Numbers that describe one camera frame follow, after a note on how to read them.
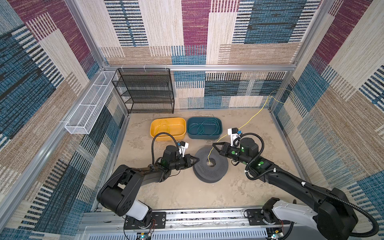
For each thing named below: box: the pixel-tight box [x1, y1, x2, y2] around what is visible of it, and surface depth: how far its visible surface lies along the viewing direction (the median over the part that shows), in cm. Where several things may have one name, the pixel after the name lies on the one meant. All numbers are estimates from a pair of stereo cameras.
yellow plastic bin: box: [150, 117, 187, 142], surface depth 110 cm
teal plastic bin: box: [186, 116, 223, 140], surface depth 108 cm
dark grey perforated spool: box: [192, 146, 229, 184], surface depth 85 cm
